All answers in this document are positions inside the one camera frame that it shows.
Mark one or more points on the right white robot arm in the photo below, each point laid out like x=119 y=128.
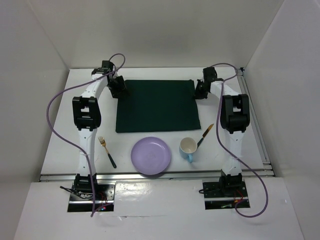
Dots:
x=234 y=118

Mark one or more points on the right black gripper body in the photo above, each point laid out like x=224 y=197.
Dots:
x=200 y=92

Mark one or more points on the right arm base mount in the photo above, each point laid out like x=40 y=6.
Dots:
x=216 y=198

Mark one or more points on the dark green cloth napkin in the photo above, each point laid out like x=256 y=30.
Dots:
x=157 y=106

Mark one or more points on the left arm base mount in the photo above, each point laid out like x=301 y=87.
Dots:
x=81 y=197

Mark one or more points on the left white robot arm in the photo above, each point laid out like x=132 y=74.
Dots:
x=87 y=119

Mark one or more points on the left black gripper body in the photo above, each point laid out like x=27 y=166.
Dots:
x=117 y=86

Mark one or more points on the gold knife black handle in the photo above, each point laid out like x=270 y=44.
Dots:
x=205 y=134

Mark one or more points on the purple plate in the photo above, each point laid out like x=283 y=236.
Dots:
x=150 y=156

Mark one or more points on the light blue mug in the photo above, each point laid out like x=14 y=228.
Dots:
x=187 y=147

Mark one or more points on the gold fork black handle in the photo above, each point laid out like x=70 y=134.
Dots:
x=104 y=145

